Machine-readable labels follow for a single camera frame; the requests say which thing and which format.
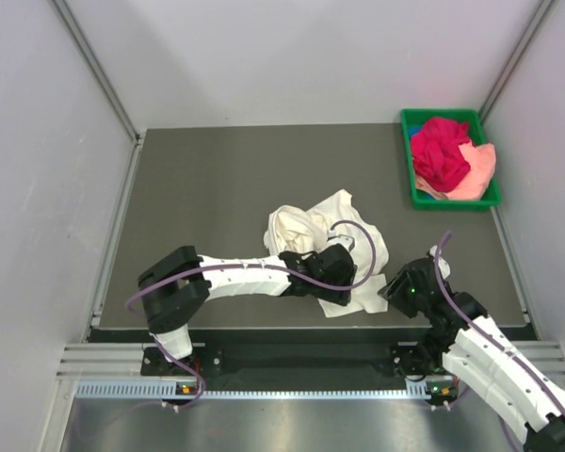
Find slotted grey cable duct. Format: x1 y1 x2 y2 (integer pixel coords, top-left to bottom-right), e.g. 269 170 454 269
75 380 458 400

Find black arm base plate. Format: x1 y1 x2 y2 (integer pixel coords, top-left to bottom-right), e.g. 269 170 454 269
140 342 458 378

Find aluminium frame rail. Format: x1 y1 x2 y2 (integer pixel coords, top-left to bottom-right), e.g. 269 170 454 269
56 341 565 379

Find peach t shirt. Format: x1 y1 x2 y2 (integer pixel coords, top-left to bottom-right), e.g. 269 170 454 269
415 143 496 202

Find magenta t shirt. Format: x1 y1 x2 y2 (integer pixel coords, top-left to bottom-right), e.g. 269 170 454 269
411 117 471 192

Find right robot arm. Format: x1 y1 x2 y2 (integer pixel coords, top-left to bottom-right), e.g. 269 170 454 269
379 255 565 451

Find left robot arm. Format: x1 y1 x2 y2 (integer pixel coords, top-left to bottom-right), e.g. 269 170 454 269
137 236 357 374

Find blue cloth in bin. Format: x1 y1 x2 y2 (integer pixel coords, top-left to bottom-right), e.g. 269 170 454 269
408 124 424 138

